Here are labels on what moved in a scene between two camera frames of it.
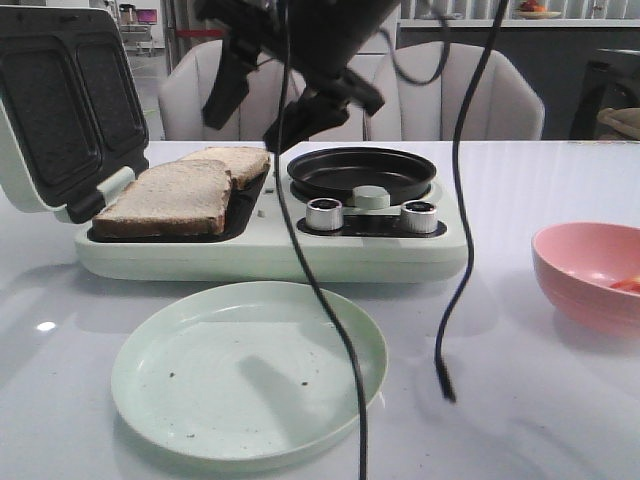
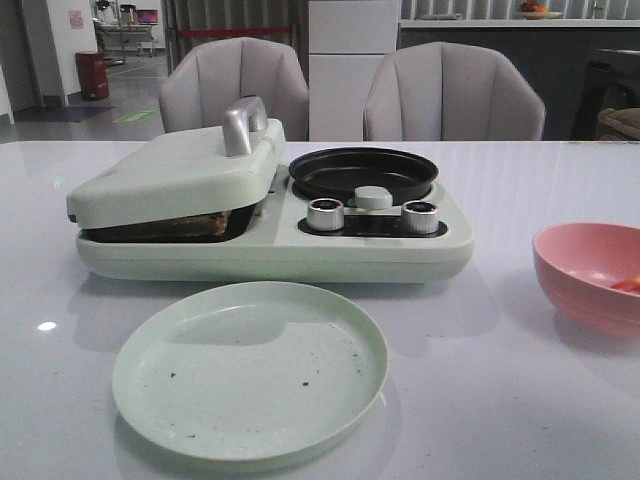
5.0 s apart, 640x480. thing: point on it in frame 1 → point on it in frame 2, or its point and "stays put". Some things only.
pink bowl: (591, 272) stays put
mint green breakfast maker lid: (72, 121) → (221, 168)
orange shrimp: (630, 284) stays put
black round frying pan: (332, 174) stays put
